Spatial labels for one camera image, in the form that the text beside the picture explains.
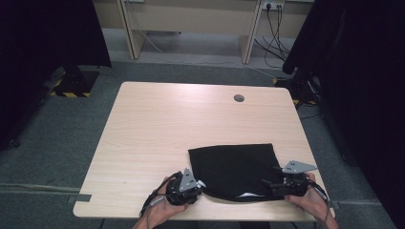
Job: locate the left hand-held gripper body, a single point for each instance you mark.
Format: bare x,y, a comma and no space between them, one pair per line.
178,194

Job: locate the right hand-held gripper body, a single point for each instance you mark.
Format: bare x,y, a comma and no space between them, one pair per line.
294,187

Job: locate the black tank top white trim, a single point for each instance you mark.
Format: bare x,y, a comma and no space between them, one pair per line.
235,171

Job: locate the person's right hand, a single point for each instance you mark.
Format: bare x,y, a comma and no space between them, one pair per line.
309,200

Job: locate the person's left hand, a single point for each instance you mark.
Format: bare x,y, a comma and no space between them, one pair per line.
164,210

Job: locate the grey floor tape strip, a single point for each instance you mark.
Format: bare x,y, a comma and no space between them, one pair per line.
79,198
335,204

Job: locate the grey round table grommet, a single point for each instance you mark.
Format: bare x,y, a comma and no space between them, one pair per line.
238,98

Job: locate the black stand base striped tape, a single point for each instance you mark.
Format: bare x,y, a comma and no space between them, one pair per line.
302,89
74,84

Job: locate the black curtain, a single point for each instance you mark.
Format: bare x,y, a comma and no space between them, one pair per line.
366,95
38,47

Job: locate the white wall power socket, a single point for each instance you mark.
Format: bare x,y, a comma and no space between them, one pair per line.
272,4

